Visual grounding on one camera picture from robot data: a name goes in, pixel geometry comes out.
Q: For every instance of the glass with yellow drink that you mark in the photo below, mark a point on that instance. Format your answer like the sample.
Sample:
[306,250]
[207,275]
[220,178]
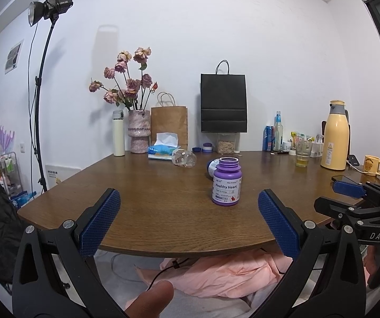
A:
[303,155]

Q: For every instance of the yellow mug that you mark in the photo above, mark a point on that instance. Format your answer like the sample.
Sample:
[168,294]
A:
[372,165]

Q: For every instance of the dark blue bottle lid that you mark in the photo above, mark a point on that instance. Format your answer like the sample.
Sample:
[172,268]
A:
[210,167]

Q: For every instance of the clear jar of oats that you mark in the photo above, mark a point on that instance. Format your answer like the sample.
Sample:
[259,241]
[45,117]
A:
[226,144]

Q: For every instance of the person's left hand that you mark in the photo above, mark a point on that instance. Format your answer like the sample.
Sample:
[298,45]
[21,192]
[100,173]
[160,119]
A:
[150,299]

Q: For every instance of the white desktop holder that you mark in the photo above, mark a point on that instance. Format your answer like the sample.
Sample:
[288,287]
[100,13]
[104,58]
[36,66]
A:
[317,147]

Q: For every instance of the colourful snack packets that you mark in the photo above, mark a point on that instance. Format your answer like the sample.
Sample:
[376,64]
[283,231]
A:
[298,136]

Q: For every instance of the blue tissue pack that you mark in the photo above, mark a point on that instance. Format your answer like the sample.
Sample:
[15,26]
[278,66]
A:
[163,150]

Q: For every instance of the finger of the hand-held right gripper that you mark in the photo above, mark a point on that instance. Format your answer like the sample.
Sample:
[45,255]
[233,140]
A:
[348,188]
[335,209]

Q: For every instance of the purple hangers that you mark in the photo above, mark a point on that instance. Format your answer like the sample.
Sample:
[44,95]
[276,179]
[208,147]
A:
[5,137]

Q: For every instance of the pink cloth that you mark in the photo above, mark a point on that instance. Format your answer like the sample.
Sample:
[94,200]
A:
[223,276]

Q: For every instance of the metal storage rack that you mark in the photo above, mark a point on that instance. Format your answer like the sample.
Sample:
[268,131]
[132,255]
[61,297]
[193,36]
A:
[6,172]

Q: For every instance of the brown paper bag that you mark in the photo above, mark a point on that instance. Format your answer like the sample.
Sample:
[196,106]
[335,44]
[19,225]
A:
[170,121]

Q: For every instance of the yellow thermos jug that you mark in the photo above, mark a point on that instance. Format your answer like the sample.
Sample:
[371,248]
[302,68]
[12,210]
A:
[334,139]

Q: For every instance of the dried pink roses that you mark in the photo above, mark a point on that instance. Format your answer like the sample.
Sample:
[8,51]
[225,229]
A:
[131,84]

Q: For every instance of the pink speckled vase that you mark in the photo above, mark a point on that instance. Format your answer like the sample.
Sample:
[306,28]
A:
[139,132]

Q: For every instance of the blue printed packet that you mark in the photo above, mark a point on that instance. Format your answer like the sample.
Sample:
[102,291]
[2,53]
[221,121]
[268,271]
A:
[22,199]

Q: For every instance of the small blue jar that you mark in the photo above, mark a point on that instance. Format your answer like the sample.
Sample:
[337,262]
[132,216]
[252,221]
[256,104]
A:
[207,147]

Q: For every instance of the black smartphone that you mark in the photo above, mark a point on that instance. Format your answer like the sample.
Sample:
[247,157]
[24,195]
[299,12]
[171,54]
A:
[342,178]

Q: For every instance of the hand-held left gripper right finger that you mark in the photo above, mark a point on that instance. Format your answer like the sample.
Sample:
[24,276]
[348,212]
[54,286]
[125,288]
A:
[278,225]

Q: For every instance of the blue soda can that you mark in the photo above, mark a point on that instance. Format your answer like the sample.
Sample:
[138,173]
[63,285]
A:
[268,139]

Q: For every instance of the black paper bag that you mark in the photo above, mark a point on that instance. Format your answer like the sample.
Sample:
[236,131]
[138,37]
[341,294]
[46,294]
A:
[223,102]

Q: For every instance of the white flat box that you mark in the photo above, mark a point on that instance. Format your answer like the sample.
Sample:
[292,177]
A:
[60,173]

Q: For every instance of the purple supplement bottle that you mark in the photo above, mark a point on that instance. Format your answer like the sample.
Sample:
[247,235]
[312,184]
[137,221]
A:
[227,185]

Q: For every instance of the black power bank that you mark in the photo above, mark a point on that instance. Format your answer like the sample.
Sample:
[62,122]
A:
[353,160]

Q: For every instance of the black studio light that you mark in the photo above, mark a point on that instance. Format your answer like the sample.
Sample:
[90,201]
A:
[49,6]

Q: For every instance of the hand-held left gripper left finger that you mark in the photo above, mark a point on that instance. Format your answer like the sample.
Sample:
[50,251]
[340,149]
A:
[99,225]

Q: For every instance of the white thermos bottle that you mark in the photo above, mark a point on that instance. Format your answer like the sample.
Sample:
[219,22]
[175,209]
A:
[118,135]

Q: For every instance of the wall poster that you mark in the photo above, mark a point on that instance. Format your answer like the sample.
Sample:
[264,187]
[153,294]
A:
[13,56]

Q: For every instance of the clear glass bottle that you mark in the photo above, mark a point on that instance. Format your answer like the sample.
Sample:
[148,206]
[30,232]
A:
[278,132]

